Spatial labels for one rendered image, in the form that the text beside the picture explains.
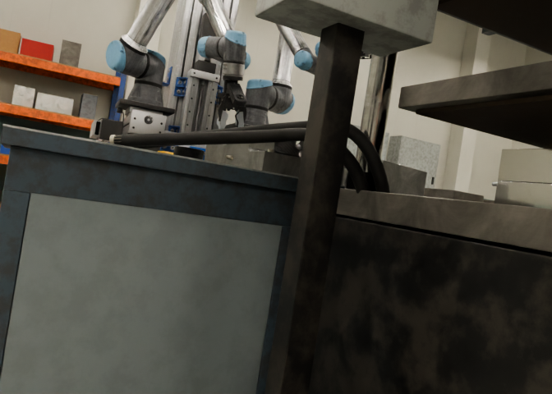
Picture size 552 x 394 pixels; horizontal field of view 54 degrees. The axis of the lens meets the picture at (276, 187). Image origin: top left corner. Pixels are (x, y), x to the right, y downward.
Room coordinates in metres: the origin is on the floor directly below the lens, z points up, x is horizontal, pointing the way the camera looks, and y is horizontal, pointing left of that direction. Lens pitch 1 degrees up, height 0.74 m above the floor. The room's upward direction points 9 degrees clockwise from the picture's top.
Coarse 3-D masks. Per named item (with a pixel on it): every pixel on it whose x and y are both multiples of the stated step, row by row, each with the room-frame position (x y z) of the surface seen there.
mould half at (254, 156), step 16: (208, 144) 1.88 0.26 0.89; (224, 144) 1.73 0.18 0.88; (240, 144) 1.61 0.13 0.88; (256, 144) 1.57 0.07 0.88; (272, 144) 1.59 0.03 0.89; (208, 160) 1.85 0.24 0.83; (224, 160) 1.71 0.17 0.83; (240, 160) 1.59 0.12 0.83; (256, 160) 1.49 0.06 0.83; (272, 160) 1.46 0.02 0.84; (288, 160) 1.48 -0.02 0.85
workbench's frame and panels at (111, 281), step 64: (64, 192) 1.13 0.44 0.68; (128, 192) 1.19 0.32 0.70; (192, 192) 1.25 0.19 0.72; (256, 192) 1.32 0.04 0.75; (0, 256) 1.09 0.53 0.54; (64, 256) 1.14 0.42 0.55; (128, 256) 1.20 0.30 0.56; (192, 256) 1.27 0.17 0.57; (256, 256) 1.34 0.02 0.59; (0, 320) 1.10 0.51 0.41; (64, 320) 1.15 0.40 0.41; (128, 320) 1.21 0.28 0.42; (192, 320) 1.28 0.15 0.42; (256, 320) 1.35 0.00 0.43; (0, 384) 1.11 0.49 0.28; (64, 384) 1.16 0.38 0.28; (128, 384) 1.22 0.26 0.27; (192, 384) 1.29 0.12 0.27; (256, 384) 1.36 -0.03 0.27
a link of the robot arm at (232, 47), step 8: (232, 32) 1.83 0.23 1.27; (240, 32) 1.83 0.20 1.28; (224, 40) 1.85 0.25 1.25; (232, 40) 1.83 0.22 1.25; (240, 40) 1.83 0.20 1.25; (224, 48) 1.85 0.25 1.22; (232, 48) 1.83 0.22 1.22; (240, 48) 1.84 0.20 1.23; (224, 56) 1.86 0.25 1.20; (232, 56) 1.84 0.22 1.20; (240, 56) 1.85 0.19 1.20
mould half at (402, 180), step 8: (384, 160) 1.69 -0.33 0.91; (384, 168) 1.70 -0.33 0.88; (392, 168) 1.73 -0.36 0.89; (400, 168) 1.76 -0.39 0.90; (408, 168) 1.79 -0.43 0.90; (344, 176) 1.80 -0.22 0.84; (392, 176) 1.73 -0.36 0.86; (400, 176) 1.76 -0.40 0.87; (408, 176) 1.79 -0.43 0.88; (416, 176) 1.83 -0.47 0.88; (424, 176) 1.86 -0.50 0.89; (344, 184) 1.80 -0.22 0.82; (392, 184) 1.73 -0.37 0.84; (400, 184) 1.77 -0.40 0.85; (408, 184) 1.80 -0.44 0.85; (416, 184) 1.83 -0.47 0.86; (424, 184) 1.86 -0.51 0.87; (392, 192) 1.74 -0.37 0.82; (400, 192) 1.77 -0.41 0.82; (408, 192) 1.80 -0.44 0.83; (416, 192) 1.84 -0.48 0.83
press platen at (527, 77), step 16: (544, 64) 0.91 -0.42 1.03; (448, 80) 1.11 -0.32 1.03; (464, 80) 1.07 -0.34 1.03; (480, 80) 1.03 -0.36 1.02; (496, 80) 0.99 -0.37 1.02; (512, 80) 0.96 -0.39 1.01; (528, 80) 0.93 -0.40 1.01; (544, 80) 0.90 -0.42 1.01; (400, 96) 1.24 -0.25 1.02; (416, 96) 1.19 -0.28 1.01; (432, 96) 1.14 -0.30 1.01; (448, 96) 1.10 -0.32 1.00; (464, 96) 1.06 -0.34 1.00; (480, 96) 1.03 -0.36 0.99; (496, 96) 1.00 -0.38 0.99; (512, 96) 0.98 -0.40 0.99; (528, 96) 0.96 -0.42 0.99
